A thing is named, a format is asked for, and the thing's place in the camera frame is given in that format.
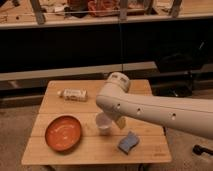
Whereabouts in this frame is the orange clutter on shelf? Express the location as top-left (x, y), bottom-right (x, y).
top-left (67, 0), bottom-right (119, 17)

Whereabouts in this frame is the wooden table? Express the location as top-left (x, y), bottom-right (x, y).
top-left (22, 80), bottom-right (171, 165)

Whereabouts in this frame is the blue sponge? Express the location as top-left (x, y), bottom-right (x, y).
top-left (118, 132), bottom-right (140, 154)

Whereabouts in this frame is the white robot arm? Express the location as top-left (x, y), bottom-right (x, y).
top-left (96, 72), bottom-right (213, 139)

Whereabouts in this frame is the black object on floor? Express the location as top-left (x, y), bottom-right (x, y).
top-left (193, 145), bottom-right (213, 156)

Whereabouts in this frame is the white plastic bottle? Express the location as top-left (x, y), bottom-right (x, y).
top-left (57, 89), bottom-right (87, 102)

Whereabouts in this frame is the orange ceramic bowl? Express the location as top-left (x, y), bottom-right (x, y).
top-left (45, 115), bottom-right (82, 152)

